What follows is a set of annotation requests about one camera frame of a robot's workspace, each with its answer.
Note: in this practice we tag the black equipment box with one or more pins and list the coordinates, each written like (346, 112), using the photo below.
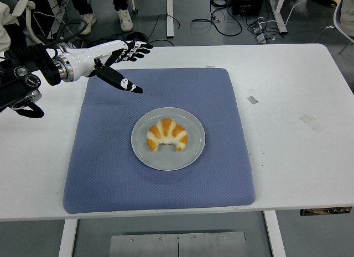
(246, 2)

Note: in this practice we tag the person's left leg white shoe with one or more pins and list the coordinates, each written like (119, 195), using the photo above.
(125, 19)

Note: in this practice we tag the blue quilted mat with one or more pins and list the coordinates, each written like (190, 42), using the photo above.
(110, 171)

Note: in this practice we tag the small grey tape strip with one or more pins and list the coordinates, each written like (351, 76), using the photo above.
(252, 99)

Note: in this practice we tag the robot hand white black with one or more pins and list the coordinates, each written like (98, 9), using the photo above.
(88, 58)

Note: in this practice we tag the person's leg white shoe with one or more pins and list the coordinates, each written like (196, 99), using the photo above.
(88, 20)
(125, 19)

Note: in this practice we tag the grey round plate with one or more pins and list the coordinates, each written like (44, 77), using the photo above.
(168, 160)

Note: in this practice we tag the person in grey seated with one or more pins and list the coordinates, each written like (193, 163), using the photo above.
(348, 13)

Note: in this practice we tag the white background desk leg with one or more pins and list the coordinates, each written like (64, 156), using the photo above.
(280, 16)
(169, 16)

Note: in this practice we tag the croissant bread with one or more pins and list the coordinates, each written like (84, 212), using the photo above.
(166, 130)

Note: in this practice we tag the black power adapter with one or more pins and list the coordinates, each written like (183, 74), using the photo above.
(256, 28)

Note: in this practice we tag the grey foot pedal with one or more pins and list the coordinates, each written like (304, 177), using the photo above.
(260, 39)

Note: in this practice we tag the grey white chair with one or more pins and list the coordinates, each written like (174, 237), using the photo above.
(336, 22)

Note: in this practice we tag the person in white seated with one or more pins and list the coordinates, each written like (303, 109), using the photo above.
(7, 15)

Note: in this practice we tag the white table leg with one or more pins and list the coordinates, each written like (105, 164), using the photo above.
(67, 237)
(275, 235)

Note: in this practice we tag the white office chair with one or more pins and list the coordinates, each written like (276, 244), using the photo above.
(29, 25)

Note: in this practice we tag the person's right leg white shoe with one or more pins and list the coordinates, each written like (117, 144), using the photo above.
(88, 20)

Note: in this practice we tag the large grey tape strip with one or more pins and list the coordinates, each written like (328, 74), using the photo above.
(311, 123)

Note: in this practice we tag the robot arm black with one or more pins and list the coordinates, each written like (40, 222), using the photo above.
(33, 63)

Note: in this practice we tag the grey metal plate with screws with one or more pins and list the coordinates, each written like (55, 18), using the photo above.
(177, 246)

